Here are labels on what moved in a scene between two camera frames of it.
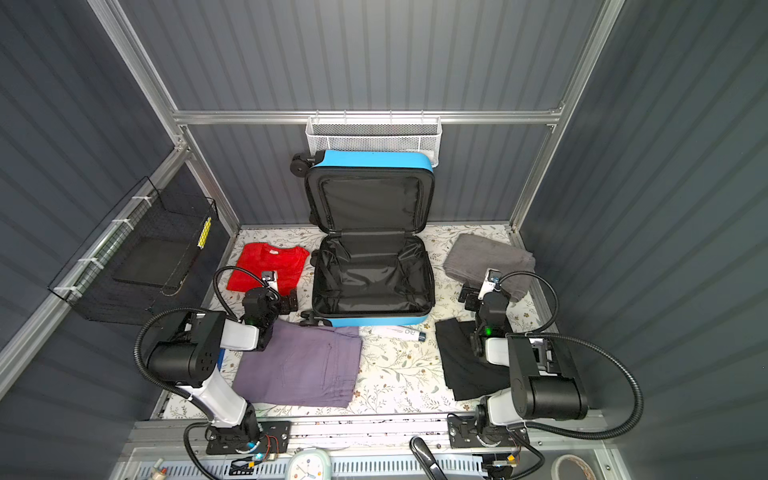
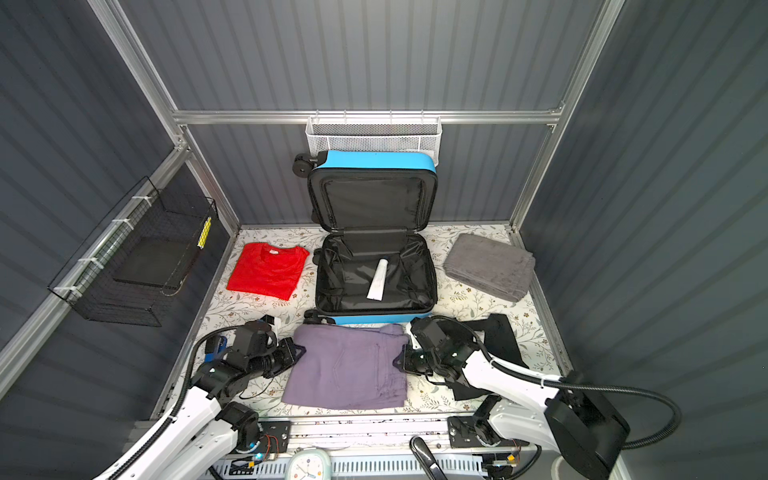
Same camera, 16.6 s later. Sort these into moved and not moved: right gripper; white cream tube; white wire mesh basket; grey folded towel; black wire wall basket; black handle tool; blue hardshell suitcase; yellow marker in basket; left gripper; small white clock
Moved: right gripper; left gripper; white cream tube
Not moved: black handle tool; grey folded towel; black wire wall basket; yellow marker in basket; small white clock; white wire mesh basket; blue hardshell suitcase
